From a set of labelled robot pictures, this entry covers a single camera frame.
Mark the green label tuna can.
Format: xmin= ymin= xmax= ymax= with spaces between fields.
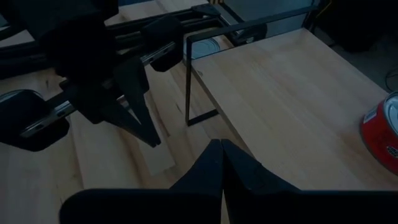
xmin=190 ymin=37 xmax=222 ymax=60

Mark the red label can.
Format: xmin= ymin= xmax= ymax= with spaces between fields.
xmin=359 ymin=90 xmax=398 ymax=175

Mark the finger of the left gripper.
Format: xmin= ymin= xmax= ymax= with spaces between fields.
xmin=67 ymin=82 xmax=154 ymax=147
xmin=113 ymin=57 xmax=162 ymax=147

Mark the wooden shelf black metal frame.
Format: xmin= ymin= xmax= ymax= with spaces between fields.
xmin=185 ymin=4 xmax=398 ymax=191

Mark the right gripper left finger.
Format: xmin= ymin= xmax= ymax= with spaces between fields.
xmin=58 ymin=139 xmax=224 ymax=224

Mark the black floor cable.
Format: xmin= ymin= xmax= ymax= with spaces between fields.
xmin=384 ymin=67 xmax=398 ymax=93

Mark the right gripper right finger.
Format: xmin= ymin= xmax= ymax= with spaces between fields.
xmin=221 ymin=139 xmax=398 ymax=224

